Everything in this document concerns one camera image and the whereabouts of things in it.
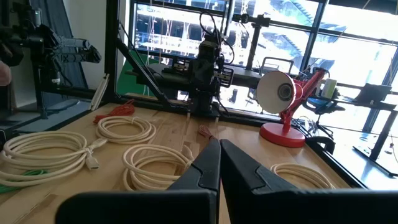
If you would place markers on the red desk lamp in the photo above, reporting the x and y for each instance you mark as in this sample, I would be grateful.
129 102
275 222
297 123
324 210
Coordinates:
281 137

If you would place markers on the white flat strip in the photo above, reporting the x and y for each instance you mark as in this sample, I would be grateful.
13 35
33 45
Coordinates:
100 91

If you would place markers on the black aluminium table frame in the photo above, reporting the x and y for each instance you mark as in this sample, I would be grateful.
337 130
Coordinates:
111 46

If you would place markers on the black camera stand pole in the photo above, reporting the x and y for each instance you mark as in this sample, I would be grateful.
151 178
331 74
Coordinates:
255 46

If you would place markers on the dark laptop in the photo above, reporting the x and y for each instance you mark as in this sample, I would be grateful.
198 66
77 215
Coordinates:
373 93

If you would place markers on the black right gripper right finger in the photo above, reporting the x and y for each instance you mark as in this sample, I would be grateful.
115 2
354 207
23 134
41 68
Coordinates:
245 186

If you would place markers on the person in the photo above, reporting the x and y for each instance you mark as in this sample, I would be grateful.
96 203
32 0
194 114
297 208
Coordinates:
3 74

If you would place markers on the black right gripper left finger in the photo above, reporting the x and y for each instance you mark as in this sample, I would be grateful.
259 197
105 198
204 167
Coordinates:
199 180

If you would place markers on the black office chair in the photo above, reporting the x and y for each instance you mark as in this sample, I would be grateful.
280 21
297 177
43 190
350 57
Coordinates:
323 107

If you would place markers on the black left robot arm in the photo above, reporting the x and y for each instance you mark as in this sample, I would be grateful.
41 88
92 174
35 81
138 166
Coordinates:
206 62

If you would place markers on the black table clamp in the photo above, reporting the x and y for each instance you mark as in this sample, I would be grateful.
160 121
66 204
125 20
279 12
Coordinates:
323 143

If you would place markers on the black background desk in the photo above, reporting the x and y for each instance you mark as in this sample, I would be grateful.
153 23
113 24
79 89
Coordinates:
384 133

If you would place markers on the green board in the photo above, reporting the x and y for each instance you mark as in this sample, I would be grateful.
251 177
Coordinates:
130 84

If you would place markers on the white green cup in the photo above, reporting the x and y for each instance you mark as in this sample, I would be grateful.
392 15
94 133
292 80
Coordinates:
329 88

